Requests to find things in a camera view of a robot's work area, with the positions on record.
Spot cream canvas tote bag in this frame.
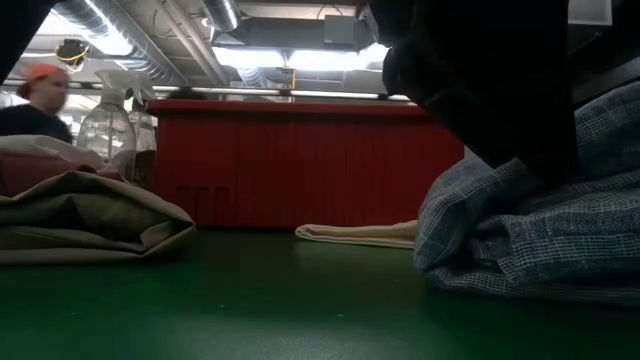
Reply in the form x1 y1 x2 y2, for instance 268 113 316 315
294 219 420 250

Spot clear plastic spray bottle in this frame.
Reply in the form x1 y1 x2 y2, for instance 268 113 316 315
75 69 146 184

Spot blue striped shirt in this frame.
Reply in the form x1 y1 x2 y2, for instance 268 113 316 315
412 82 640 307

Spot silver ventilation duct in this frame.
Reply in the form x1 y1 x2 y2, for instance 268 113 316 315
49 0 191 86

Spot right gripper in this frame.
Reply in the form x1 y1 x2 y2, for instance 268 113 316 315
368 0 582 182

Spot ceiling cable reel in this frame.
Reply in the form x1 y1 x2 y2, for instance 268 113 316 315
54 38 91 69

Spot white garment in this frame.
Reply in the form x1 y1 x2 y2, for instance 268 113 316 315
0 134 107 171

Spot grey rectangular ceiling duct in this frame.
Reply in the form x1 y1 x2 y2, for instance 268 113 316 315
214 14 376 52

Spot round silver duct pipe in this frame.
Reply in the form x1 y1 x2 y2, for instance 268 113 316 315
202 0 242 33

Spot khaki trousers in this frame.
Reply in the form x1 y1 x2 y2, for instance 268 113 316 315
0 170 197 265

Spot bright ceiling light panel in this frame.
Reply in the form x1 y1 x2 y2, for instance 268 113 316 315
212 43 391 72

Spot maroon garment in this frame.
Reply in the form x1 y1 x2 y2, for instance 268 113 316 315
0 152 125 197

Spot red plastic laundry bin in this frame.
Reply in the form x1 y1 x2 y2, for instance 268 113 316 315
146 98 466 230

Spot person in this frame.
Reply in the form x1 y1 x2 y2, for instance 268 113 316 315
0 63 75 145

